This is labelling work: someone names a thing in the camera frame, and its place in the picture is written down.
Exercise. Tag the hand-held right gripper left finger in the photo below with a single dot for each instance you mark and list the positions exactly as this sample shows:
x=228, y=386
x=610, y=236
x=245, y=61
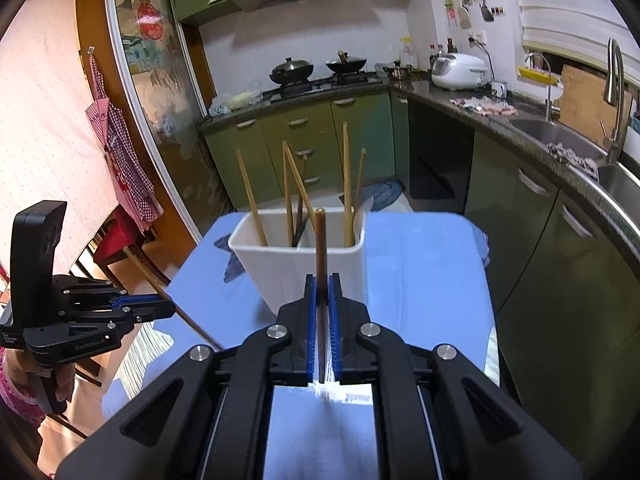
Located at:
x=312, y=335

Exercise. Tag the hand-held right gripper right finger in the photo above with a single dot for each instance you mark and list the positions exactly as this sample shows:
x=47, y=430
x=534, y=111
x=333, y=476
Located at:
x=334, y=340

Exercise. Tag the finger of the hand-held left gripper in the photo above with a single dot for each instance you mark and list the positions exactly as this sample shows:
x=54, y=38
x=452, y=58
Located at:
x=150, y=315
x=145, y=302

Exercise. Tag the long wooden chopstick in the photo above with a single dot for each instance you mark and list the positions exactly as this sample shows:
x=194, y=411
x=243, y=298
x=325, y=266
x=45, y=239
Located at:
x=200, y=330

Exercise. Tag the white plastic utensil holder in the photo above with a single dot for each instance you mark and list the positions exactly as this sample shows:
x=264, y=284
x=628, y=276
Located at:
x=280, y=270

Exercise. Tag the dark brown chopstick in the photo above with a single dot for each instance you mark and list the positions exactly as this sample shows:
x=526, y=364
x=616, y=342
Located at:
x=321, y=245

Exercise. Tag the bunch of wooden chopsticks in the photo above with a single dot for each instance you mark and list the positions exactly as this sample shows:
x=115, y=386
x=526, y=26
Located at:
x=346, y=185

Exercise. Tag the person's left hand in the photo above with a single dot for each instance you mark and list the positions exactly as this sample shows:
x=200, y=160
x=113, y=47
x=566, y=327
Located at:
x=67, y=385

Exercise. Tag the wooden chair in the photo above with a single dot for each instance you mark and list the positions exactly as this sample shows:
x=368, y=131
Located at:
x=117, y=242

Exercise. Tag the black fork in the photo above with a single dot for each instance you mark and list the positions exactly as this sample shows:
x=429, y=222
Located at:
x=301, y=232

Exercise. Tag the blue star print tablecloth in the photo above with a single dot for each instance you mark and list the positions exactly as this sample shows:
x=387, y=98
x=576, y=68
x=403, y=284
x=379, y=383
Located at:
x=425, y=285

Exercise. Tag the grey spoon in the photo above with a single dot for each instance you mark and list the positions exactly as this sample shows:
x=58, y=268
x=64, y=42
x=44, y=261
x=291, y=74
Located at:
x=361, y=212

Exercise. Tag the red checkered apron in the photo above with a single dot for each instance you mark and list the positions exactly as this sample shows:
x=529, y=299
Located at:
x=120, y=160

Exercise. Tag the person's pink patterned clothing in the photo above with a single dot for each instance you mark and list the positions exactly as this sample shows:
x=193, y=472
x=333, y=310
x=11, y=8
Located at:
x=15, y=405

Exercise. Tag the blue floor mat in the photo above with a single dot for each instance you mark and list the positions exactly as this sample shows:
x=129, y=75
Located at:
x=382, y=195

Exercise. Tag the sliding glass door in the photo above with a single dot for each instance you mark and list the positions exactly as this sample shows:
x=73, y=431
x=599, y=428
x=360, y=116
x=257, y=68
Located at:
x=165, y=110

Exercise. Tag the black built-in appliance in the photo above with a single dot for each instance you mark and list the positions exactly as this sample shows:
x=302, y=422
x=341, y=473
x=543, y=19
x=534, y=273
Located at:
x=440, y=150

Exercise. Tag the plastic bag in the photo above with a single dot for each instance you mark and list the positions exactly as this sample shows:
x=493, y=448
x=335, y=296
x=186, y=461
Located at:
x=235, y=102

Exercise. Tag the green kitchen cabinets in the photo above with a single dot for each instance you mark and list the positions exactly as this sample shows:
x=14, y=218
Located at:
x=530, y=240

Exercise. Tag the black gas stove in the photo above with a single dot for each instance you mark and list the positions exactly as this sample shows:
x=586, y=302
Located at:
x=320, y=85

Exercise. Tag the dark stone countertop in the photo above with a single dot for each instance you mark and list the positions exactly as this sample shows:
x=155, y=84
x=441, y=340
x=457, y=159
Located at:
x=425, y=92

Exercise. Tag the black wok with lid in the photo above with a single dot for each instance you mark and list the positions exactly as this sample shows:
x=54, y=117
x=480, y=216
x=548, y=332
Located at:
x=291, y=70

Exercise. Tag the open black wok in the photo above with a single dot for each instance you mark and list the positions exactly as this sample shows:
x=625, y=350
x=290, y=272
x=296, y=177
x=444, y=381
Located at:
x=346, y=65

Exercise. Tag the small steel pot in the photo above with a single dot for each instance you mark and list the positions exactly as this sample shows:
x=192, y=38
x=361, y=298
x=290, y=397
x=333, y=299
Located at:
x=397, y=71

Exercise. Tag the patterned rag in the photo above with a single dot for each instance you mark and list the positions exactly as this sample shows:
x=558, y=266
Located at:
x=482, y=106

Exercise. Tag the white rice cooker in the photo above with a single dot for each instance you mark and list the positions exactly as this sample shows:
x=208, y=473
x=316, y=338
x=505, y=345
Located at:
x=460, y=72

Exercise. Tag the clear oil bottle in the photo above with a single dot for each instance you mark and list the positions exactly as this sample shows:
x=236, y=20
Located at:
x=407, y=52

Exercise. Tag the steel kitchen sink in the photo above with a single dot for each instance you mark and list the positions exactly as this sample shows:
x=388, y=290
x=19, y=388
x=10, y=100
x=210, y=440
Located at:
x=545, y=130

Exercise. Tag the grey dish rag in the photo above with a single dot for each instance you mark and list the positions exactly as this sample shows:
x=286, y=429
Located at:
x=572, y=160

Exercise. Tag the small white cup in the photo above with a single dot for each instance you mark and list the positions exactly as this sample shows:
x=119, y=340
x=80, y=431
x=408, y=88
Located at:
x=498, y=89

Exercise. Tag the thin curved faucet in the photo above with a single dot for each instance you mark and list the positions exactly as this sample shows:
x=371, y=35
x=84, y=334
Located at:
x=549, y=95

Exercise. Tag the yellow sponge rack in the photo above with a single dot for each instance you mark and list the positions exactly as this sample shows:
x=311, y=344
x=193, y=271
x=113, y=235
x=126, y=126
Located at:
x=537, y=76

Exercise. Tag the wooden cutting board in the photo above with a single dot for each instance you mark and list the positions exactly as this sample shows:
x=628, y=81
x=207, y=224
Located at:
x=585, y=100

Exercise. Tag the white hanging spatula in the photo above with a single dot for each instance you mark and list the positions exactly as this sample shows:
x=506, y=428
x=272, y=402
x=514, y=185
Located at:
x=465, y=15

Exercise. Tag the pink hanging utensil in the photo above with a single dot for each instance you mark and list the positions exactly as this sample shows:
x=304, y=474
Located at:
x=449, y=2

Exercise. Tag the tall steel kitchen faucet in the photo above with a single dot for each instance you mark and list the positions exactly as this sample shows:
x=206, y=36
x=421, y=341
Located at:
x=616, y=85

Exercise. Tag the white window blinds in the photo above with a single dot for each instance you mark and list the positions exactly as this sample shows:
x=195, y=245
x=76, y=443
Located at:
x=565, y=5

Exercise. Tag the wall outlet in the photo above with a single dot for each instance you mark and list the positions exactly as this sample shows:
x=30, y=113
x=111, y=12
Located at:
x=478, y=37

